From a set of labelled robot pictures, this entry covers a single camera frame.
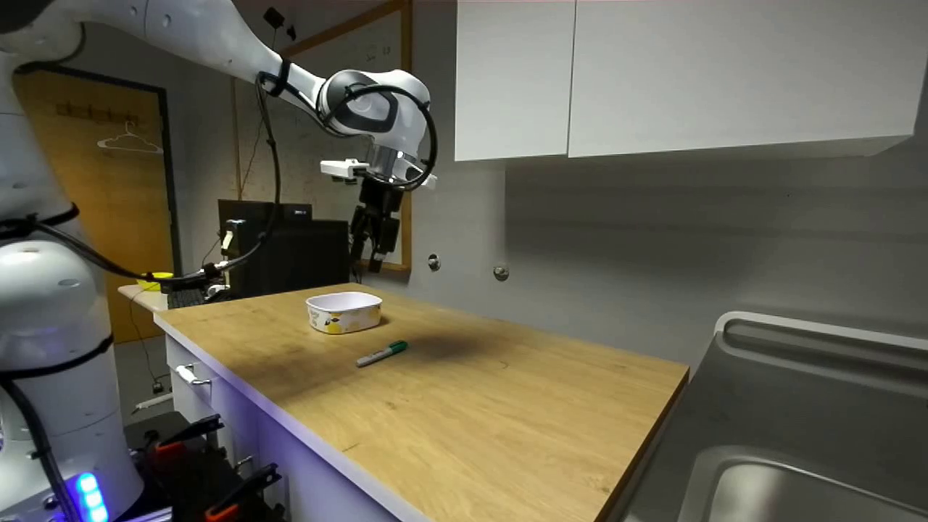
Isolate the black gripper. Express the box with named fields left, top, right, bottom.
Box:
left=347, top=178, right=404, bottom=276

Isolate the green grey marker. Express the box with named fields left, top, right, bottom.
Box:
left=354, top=339, right=408, bottom=367

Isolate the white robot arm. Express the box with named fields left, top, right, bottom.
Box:
left=0, top=0, right=437, bottom=522

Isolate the white bowl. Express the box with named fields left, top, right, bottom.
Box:
left=307, top=289, right=383, bottom=336

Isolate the black monitor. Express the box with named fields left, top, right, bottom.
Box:
left=218, top=199, right=347, bottom=294

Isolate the white drawer cabinet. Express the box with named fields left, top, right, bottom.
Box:
left=164, top=339, right=398, bottom=522

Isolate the black red clamp tool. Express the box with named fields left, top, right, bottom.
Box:
left=125, top=412, right=283, bottom=522

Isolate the stainless steel sink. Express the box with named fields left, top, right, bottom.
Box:
left=604, top=309, right=928, bottom=522

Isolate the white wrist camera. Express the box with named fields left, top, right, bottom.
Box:
left=320, top=160, right=367, bottom=178

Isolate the whiteboard with wooden frame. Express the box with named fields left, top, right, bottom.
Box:
left=233, top=0, right=437, bottom=278

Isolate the white wall cabinet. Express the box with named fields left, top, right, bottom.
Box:
left=456, top=0, right=928, bottom=162

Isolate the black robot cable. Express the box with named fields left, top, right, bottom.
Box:
left=0, top=54, right=294, bottom=291

